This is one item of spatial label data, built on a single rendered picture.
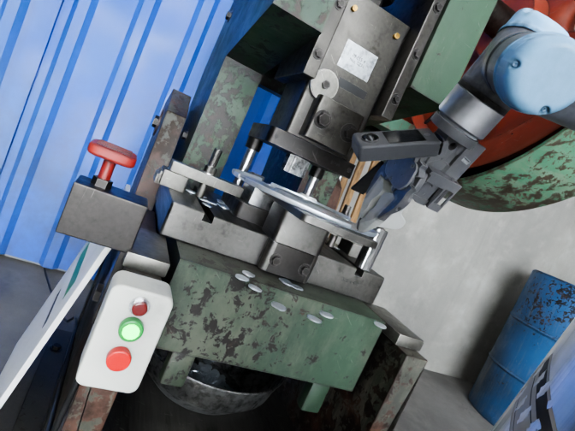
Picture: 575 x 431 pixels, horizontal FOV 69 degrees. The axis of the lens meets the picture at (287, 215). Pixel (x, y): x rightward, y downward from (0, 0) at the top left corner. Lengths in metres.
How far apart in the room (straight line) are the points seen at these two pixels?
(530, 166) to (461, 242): 1.94
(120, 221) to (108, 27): 1.45
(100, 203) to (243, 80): 0.55
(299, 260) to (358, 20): 0.45
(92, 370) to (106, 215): 0.19
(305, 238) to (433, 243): 1.96
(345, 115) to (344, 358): 0.44
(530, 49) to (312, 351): 0.55
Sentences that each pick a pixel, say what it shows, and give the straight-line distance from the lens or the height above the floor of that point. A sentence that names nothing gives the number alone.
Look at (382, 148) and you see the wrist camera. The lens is 0.59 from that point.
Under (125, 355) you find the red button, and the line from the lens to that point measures 0.55.
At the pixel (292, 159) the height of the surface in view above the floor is 0.85.
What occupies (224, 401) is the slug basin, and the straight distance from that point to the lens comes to 0.87.
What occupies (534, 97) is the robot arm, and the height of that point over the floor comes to 0.99.
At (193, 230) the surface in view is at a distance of 0.72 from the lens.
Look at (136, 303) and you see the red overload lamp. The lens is 0.53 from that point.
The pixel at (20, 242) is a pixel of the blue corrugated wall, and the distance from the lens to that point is 2.11.
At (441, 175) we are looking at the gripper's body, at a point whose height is 0.91.
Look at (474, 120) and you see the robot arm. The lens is 0.60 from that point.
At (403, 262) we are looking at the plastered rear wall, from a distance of 2.58.
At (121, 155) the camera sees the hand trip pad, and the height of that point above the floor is 0.76.
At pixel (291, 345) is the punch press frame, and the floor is 0.56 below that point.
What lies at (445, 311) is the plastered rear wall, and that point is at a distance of 2.92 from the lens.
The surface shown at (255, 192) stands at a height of 0.76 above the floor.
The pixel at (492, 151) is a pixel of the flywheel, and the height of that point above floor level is 1.03.
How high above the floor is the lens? 0.83
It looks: 6 degrees down
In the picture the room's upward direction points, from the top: 24 degrees clockwise
